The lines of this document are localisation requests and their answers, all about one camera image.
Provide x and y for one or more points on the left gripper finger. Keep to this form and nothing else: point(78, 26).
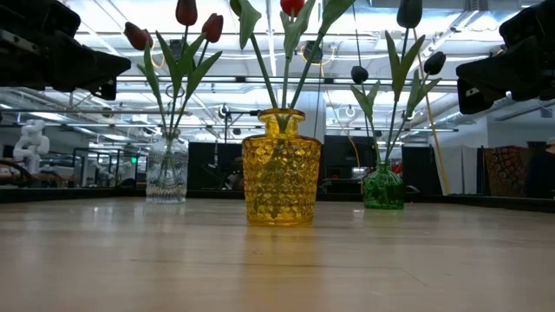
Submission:
point(106, 89)
point(86, 67)

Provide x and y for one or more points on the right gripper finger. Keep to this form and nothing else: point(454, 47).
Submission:
point(469, 97)
point(507, 71)

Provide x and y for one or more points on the black artificial tulip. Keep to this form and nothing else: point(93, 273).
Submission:
point(435, 63)
point(409, 13)
point(359, 75)

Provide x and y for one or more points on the dark red artificial tulip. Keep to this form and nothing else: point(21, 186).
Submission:
point(138, 36)
point(186, 11)
point(213, 27)

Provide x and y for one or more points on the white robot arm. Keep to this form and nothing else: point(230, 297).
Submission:
point(31, 143)

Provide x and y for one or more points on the clear glass vase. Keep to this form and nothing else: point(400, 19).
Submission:
point(167, 173)

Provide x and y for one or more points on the green glass vase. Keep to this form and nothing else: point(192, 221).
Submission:
point(383, 188)

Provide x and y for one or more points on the yellow glass vase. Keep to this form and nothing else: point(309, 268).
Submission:
point(281, 182)

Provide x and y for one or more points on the black framed robot cell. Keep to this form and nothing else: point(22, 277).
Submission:
point(108, 150)

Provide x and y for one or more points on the white partition panel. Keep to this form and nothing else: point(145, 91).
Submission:
point(459, 171)

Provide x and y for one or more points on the black ceiling spotlight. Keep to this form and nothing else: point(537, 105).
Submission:
point(313, 54)
point(175, 44)

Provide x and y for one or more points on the red patterned hanging rug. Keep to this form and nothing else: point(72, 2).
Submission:
point(507, 171)

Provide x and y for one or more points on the black partition panel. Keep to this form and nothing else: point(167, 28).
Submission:
point(347, 151)
point(420, 173)
point(204, 164)

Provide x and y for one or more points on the person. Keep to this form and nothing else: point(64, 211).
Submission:
point(542, 173)

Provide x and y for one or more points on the black boom stand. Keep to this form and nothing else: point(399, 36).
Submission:
point(226, 125)

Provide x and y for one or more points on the silver air duct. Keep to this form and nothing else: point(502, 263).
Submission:
point(451, 115)

